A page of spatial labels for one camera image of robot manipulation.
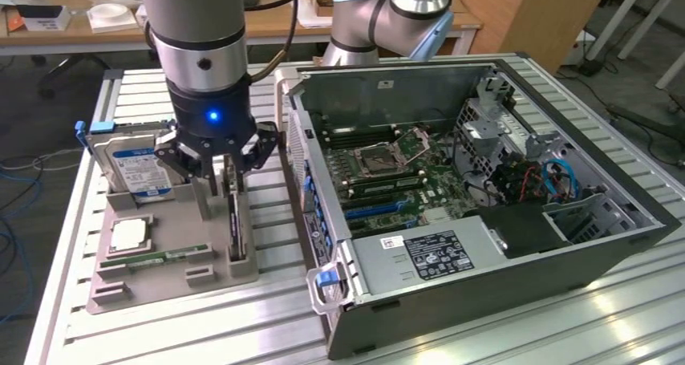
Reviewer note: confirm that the white box with black lid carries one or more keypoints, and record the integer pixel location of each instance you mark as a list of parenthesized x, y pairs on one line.
[(46, 22)]

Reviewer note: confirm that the black floor stand base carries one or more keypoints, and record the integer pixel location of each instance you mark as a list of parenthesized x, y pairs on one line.
[(653, 120)]

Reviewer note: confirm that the silver CPU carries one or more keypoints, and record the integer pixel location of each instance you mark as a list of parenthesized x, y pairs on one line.
[(129, 234)]

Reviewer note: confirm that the green RAM stick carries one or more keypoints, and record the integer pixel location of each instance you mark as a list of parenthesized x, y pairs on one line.
[(177, 254)]

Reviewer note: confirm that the metal socket cover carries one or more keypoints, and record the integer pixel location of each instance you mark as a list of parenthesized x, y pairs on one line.
[(421, 130)]

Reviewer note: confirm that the white table frame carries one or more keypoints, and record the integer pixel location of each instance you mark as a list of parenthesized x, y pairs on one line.
[(609, 22)]

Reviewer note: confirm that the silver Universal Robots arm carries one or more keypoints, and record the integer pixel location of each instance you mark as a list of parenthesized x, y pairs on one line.
[(193, 20)]

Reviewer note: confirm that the grey metal drive bracket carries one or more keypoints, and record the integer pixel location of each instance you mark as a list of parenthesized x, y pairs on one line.
[(584, 216)]

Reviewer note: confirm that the white plastic block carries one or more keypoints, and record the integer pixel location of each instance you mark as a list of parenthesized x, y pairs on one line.
[(110, 18)]

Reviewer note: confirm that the installed black RAM stick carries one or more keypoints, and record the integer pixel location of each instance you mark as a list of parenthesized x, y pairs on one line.
[(385, 182)]

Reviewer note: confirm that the white cardboard box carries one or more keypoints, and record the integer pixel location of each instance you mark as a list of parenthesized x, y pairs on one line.
[(316, 18)]

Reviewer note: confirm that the hard disk with blue carrier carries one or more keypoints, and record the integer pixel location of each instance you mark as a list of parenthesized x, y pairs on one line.
[(129, 168)]

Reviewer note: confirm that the green motherboard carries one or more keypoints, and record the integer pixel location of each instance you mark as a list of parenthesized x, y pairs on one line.
[(428, 188)]

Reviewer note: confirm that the black graphics card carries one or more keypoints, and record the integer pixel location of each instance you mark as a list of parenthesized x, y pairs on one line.
[(235, 228)]

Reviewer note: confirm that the blue expansion slot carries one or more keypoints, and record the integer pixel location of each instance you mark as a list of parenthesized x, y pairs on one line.
[(369, 212)]

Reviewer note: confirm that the grey power supply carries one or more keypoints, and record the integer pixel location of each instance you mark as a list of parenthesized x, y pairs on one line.
[(385, 260)]

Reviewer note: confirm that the open black PC case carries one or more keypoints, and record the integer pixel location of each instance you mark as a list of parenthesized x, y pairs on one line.
[(481, 301)]

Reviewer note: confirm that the small white labelled box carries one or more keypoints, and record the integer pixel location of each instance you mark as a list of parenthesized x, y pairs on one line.
[(141, 16)]

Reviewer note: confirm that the grey metal disk bay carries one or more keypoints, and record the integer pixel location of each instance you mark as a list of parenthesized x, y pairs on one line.
[(481, 140)]

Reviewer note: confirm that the wooden desk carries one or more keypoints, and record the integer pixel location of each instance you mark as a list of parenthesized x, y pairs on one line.
[(81, 36)]

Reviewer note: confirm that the CPU socket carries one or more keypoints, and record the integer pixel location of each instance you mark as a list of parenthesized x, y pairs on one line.
[(377, 160)]

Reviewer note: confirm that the wooden cabinet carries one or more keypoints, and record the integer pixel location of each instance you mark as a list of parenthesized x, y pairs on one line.
[(536, 20)]

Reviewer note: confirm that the grey parts rack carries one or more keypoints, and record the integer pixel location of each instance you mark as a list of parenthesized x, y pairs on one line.
[(171, 228)]

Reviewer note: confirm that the blue case release latch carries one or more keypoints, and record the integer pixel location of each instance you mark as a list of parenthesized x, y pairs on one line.
[(326, 278)]

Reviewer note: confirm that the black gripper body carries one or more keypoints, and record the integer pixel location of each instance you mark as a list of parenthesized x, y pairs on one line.
[(211, 112)]

